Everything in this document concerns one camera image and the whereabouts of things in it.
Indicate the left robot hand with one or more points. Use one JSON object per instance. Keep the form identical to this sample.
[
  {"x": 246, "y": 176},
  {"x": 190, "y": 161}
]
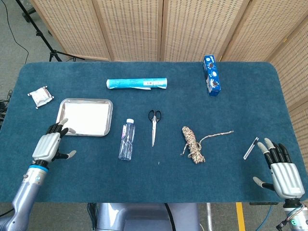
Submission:
[{"x": 47, "y": 146}]

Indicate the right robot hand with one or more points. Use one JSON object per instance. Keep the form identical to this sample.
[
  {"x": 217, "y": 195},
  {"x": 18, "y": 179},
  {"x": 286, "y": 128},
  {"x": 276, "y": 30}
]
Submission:
[{"x": 286, "y": 178}]

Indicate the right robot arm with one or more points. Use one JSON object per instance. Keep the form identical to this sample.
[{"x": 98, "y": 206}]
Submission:
[{"x": 297, "y": 217}]

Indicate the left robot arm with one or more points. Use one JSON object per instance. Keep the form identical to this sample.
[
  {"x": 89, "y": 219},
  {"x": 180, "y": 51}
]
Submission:
[{"x": 24, "y": 192}]

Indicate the stainless steel tray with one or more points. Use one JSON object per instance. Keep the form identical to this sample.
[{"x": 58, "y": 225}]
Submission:
[{"x": 111, "y": 113}]

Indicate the clear thin tube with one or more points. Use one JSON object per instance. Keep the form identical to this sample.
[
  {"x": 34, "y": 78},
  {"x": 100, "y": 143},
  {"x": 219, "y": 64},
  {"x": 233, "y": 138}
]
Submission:
[{"x": 250, "y": 149}]

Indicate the white snack packet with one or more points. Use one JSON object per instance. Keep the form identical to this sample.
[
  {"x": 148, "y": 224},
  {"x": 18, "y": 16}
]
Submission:
[{"x": 40, "y": 96}]

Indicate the yellow floor tape strip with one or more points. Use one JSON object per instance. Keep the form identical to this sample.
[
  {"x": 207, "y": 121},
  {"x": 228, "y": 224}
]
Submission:
[{"x": 240, "y": 216}]

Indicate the clear plastic water bottle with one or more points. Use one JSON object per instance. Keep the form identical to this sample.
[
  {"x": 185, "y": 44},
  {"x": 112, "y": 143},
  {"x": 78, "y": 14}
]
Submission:
[{"x": 126, "y": 142}]

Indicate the silver table leg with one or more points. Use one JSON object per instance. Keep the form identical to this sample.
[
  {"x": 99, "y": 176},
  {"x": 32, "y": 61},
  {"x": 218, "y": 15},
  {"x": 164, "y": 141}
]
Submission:
[{"x": 209, "y": 216}]

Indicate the light blue wrapped roll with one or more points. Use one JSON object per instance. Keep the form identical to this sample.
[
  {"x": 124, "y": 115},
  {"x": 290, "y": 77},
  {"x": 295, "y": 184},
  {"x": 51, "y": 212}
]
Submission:
[{"x": 134, "y": 83}]

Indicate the black tripod stand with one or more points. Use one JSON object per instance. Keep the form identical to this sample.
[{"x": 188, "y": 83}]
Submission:
[{"x": 39, "y": 33}]

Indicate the blue carpet table cover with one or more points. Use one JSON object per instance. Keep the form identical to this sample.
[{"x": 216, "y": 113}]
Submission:
[{"x": 168, "y": 180}]

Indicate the grey robot torso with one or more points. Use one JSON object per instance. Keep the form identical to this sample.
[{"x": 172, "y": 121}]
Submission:
[{"x": 144, "y": 216}]

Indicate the blue cookie box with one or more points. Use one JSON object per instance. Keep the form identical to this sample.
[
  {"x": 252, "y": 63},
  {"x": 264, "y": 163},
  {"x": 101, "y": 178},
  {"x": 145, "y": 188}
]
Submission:
[{"x": 212, "y": 77}]

